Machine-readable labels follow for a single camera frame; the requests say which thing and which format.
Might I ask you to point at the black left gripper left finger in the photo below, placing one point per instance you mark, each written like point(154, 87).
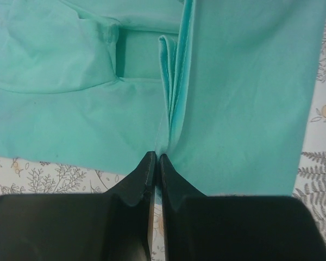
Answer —
point(114, 225)

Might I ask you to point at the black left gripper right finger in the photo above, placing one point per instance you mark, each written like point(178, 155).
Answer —
point(201, 227)

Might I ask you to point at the teal t shirt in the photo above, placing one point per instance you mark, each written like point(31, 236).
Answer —
point(233, 95)

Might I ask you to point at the floral table cloth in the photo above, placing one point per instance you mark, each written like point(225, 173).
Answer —
point(320, 163)

